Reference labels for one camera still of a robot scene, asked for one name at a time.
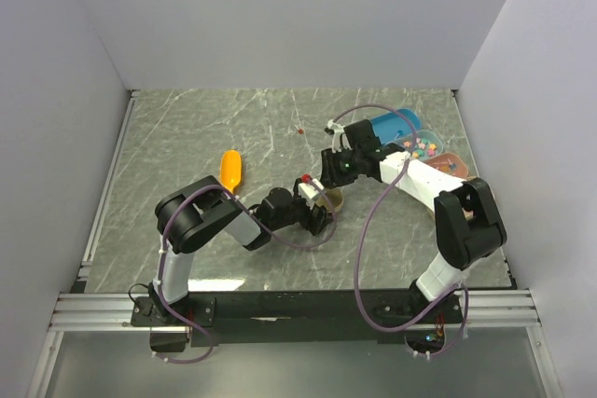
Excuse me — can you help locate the beige gummy candy tray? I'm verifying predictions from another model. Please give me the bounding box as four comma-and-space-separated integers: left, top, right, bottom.
426, 176, 486, 221

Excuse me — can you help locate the pink lollipop tray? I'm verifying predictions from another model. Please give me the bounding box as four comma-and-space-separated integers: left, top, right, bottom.
425, 152, 469, 179

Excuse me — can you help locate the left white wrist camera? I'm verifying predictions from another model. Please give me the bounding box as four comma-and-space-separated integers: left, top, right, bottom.
298, 174, 324, 206

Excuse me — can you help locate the blue lollipop tray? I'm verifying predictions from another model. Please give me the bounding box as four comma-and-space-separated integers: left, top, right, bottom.
369, 108, 422, 144

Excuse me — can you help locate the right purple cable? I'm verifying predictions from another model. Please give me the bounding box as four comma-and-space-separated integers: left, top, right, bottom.
326, 103, 469, 361

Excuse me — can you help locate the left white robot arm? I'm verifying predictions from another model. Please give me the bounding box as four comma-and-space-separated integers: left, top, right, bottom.
148, 175, 337, 325

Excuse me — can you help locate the light blue star candy tray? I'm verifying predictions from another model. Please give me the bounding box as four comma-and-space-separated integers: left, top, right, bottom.
396, 130, 444, 161

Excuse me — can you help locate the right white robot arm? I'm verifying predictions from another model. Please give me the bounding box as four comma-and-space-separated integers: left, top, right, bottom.
320, 119, 507, 323

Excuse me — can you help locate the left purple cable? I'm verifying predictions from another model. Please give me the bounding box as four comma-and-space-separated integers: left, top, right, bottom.
158, 182, 338, 365

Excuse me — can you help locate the purple cable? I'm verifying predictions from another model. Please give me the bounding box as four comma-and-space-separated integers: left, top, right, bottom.
326, 103, 469, 361
158, 182, 338, 365

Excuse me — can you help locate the black base beam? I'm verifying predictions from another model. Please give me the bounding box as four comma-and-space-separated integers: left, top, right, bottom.
128, 288, 467, 348

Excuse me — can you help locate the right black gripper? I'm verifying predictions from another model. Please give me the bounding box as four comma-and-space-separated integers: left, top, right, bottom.
319, 146, 362, 190

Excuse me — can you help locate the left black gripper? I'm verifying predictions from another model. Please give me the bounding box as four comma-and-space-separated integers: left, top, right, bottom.
271, 180, 334, 236

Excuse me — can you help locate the beige round jar lid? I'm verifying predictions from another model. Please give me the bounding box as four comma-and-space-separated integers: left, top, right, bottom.
316, 188, 344, 213

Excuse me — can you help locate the yellow plastic scoop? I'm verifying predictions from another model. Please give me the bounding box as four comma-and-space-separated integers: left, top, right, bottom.
219, 149, 243, 193

